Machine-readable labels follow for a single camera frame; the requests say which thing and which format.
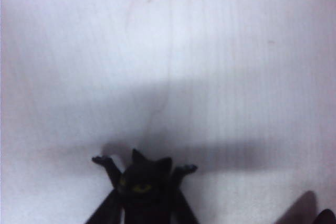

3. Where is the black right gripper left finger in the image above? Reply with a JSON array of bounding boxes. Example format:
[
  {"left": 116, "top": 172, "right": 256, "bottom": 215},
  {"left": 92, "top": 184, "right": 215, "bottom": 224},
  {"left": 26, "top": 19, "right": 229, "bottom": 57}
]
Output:
[{"left": 84, "top": 189, "right": 124, "bottom": 224}]

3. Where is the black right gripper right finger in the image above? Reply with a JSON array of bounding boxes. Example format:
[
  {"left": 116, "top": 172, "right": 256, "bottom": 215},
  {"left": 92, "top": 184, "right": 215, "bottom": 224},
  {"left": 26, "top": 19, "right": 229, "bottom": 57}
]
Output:
[{"left": 176, "top": 186, "right": 201, "bottom": 224}]

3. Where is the black cat doll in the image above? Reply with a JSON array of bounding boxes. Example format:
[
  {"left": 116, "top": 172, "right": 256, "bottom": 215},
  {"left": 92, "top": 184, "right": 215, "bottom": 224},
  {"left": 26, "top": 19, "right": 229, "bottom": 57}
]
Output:
[{"left": 91, "top": 148, "right": 198, "bottom": 224}]

